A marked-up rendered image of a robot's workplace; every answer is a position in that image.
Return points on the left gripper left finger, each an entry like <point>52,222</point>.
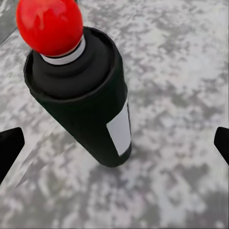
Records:
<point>11,143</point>

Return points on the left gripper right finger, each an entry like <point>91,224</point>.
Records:
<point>221,141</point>

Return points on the insectifuge atomizer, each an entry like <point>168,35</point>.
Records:
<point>77,74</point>

